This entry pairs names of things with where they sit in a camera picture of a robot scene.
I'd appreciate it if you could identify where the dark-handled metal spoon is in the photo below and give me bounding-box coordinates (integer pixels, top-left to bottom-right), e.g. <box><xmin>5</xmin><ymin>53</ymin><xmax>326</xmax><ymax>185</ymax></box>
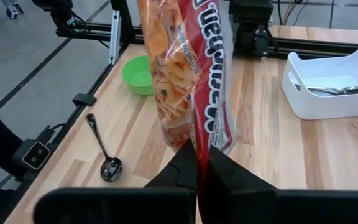
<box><xmin>85</xmin><ymin>113</ymin><xmax>124</xmax><ymax>184</ymax></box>

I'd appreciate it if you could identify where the silver metal spoon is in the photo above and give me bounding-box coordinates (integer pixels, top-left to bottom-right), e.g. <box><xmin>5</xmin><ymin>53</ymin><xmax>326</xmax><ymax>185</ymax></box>
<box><xmin>294</xmin><ymin>85</ymin><xmax>358</xmax><ymax>96</ymax></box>

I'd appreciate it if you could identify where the black frame clip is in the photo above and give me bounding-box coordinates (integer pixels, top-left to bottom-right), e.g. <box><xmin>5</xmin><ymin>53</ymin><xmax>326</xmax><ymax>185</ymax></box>
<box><xmin>72</xmin><ymin>92</ymin><xmax>98</xmax><ymax>108</ymax></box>

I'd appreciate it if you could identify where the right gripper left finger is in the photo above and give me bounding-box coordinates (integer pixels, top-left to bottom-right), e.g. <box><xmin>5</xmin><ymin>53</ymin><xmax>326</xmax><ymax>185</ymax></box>
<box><xmin>32</xmin><ymin>139</ymin><xmax>199</xmax><ymax>224</ymax></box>

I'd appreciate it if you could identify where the white plastic bin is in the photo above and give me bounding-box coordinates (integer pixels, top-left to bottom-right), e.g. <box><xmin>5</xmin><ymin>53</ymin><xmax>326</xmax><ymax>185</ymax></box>
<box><xmin>280</xmin><ymin>45</ymin><xmax>358</xmax><ymax>121</ymax></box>

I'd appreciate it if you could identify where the red ramen packet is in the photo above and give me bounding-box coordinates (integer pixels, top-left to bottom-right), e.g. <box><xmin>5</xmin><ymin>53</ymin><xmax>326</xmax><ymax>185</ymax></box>
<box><xmin>137</xmin><ymin>0</ymin><xmax>237</xmax><ymax>218</ymax></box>

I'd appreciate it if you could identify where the green plastic bowl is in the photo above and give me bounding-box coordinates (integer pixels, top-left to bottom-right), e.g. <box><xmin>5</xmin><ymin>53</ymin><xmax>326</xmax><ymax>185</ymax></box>
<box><xmin>121</xmin><ymin>54</ymin><xmax>155</xmax><ymax>96</ymax></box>

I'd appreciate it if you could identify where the rolling chair base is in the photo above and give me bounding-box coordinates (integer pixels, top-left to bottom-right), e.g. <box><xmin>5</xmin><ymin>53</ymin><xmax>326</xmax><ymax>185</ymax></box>
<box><xmin>0</xmin><ymin>0</ymin><xmax>24</xmax><ymax>20</ymax></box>

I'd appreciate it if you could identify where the small black depth camera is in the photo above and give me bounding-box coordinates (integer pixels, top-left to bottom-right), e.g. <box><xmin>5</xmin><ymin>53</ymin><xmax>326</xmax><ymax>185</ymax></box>
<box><xmin>12</xmin><ymin>138</ymin><xmax>52</xmax><ymax>171</ymax></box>

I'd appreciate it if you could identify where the black table frame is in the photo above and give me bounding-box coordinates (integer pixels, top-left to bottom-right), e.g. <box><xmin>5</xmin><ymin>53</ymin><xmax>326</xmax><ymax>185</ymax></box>
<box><xmin>4</xmin><ymin>21</ymin><xmax>358</xmax><ymax>218</ymax></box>

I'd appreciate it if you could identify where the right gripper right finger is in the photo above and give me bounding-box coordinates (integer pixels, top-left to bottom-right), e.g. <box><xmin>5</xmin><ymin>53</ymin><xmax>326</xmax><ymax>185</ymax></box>
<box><xmin>199</xmin><ymin>145</ymin><xmax>358</xmax><ymax>224</ymax></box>

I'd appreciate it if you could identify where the silver metal bracket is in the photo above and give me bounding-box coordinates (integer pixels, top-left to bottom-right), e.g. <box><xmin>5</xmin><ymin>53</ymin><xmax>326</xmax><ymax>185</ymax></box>
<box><xmin>108</xmin><ymin>9</ymin><xmax>122</xmax><ymax>65</ymax></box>

